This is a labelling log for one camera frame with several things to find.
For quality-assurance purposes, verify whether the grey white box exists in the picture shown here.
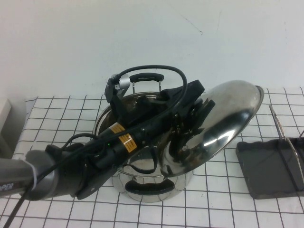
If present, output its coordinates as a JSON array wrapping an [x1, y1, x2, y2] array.
[[0, 98, 27, 164]]

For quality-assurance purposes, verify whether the stainless steel pot lid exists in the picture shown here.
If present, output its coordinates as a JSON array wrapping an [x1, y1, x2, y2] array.
[[158, 80, 265, 178]]

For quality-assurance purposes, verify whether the dark tray wire lid rack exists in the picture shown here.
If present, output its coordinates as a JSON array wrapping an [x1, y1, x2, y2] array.
[[236, 104, 304, 200]]

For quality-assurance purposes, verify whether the white black-grid tablecloth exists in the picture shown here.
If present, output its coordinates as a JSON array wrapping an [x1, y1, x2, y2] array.
[[0, 86, 304, 228]]

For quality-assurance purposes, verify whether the black camera cable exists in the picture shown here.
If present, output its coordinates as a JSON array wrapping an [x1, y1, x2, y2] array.
[[0, 66, 189, 228]]

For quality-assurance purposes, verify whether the stainless steel two-handled pot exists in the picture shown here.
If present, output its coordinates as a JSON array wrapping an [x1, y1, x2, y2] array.
[[95, 73, 198, 203]]

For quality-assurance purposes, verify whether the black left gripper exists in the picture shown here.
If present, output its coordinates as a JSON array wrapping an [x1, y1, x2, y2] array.
[[142, 79, 216, 143]]

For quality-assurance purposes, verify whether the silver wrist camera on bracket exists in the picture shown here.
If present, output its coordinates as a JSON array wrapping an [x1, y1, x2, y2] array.
[[104, 73, 134, 124]]

